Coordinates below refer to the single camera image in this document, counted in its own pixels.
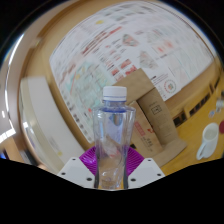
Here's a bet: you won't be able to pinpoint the clear white-capped water bottle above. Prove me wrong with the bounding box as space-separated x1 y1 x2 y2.
92 85 137 191

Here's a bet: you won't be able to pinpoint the white ceramic mug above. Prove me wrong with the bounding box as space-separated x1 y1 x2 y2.
195 122 220 161

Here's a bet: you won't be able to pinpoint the large printed wall posters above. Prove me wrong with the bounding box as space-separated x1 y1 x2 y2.
49 1 214 144

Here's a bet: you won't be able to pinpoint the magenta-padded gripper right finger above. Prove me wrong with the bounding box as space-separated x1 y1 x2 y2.
126 148 166 190

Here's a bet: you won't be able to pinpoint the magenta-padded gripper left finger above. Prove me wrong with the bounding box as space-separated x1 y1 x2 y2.
57 146 98 188

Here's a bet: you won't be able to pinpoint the brown cardboard box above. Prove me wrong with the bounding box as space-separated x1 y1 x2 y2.
113 68 188 168

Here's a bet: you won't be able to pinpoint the row of wooden chairs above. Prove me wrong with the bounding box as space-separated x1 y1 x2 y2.
173 76 223 128

